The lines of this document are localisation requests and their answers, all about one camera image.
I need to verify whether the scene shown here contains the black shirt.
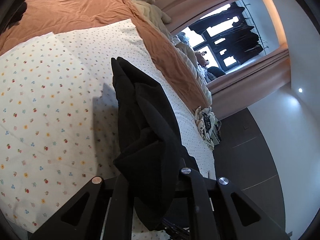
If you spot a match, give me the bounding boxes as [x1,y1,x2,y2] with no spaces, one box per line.
[111,57,199,231]

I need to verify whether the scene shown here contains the patterned cloth with cables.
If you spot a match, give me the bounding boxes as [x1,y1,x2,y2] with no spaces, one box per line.
[194,107,221,151]

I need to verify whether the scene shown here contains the orange brown duvet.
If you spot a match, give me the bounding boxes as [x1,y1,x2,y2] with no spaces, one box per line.
[1,0,212,111]

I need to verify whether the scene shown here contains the beige plush toy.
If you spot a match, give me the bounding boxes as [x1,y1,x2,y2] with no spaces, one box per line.
[131,0,171,30]

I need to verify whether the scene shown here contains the floral white bed sheet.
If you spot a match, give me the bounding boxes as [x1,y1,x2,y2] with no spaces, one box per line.
[1,20,215,232]

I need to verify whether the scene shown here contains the hanging dark clothes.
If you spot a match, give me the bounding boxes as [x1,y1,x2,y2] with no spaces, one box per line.
[188,2,264,70]

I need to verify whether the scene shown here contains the black folded garment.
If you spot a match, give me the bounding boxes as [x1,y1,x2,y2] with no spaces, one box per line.
[5,2,27,29]

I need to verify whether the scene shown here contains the pink curtain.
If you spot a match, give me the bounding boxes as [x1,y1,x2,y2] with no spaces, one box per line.
[156,0,291,119]

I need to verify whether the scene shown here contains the white bedside box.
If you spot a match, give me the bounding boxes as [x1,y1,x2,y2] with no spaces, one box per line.
[210,126,221,146]

